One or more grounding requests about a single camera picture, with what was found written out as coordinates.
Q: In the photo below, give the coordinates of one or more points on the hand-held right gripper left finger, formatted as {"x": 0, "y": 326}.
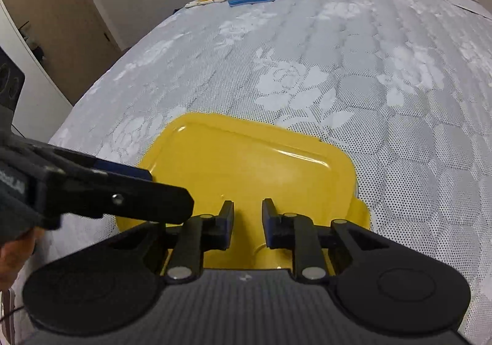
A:
{"x": 229, "y": 226}

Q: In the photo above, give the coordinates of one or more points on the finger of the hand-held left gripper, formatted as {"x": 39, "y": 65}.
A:
{"x": 134, "y": 199}
{"x": 119, "y": 170}

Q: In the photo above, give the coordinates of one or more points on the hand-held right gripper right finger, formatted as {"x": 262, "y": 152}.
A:
{"x": 267, "y": 226}

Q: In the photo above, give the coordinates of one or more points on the yellow container lid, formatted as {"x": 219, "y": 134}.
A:
{"x": 250, "y": 164}

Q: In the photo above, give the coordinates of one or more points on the person's left hand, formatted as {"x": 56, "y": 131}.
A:
{"x": 13, "y": 260}

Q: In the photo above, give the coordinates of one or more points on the white wardrobe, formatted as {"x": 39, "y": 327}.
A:
{"x": 34, "y": 76}

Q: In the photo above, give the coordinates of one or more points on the grey floral mattress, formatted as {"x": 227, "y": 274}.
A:
{"x": 346, "y": 79}

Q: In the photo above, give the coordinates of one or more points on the small floral cloth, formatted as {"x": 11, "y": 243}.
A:
{"x": 200, "y": 3}

